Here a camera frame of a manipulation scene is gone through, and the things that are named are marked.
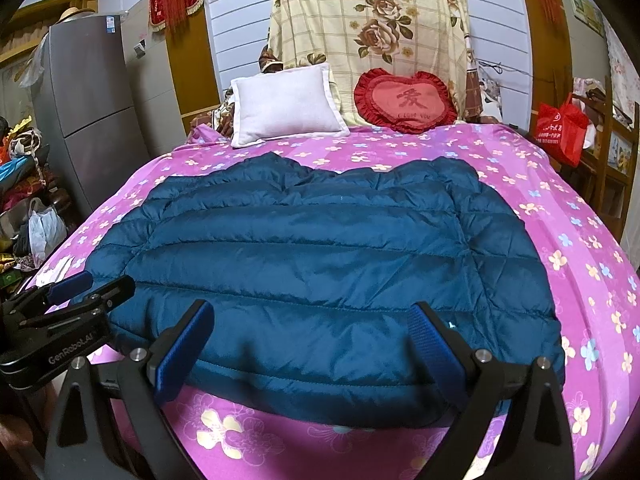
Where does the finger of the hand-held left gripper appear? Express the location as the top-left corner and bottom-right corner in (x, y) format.
(10, 270), (95, 320)
(20, 275), (137, 333)

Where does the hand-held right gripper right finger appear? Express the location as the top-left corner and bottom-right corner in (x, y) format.
(406, 301), (573, 480)

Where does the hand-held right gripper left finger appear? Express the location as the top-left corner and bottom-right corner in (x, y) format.
(45, 299), (217, 480)

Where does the teal down jacket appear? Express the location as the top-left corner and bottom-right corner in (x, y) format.
(85, 152), (566, 431)

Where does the pile of colourful clothes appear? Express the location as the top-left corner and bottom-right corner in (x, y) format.
(0, 115), (56, 271)

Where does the white cloth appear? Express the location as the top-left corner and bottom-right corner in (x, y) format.
(32, 255), (76, 288)

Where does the white plastic bag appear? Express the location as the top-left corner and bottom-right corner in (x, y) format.
(27, 197), (68, 261)

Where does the pink floral bedsheet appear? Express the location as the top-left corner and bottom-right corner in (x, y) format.
(25, 120), (640, 480)

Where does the grey refrigerator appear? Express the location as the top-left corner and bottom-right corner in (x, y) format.
(30, 0), (173, 221)

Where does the clear plastic bag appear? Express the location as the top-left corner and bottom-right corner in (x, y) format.
(17, 30), (51, 86)

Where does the brown wooden panel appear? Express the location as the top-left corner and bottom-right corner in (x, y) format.
(515, 0), (573, 136)
(165, 0), (221, 116)

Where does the red heart cushion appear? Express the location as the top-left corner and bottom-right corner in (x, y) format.
(354, 67), (459, 134)

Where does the white pillow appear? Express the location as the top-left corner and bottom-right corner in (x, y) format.
(230, 64), (351, 148)

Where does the red shopping bag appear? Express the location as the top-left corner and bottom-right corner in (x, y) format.
(535, 92), (591, 168)

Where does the wooden chair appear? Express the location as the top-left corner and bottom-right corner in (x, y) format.
(570, 77), (640, 241)

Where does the straw hat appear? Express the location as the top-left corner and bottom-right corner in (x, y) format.
(55, 6), (96, 25)

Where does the cream rose print quilt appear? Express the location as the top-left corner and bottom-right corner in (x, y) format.
(267, 0), (473, 126)

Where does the floral curtain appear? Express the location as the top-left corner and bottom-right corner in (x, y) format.
(605, 20), (640, 111)

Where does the dark wall wire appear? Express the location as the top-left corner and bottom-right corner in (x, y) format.
(475, 60), (521, 79)

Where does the framed wall picture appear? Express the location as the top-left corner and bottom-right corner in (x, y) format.
(570, 0), (606, 36)

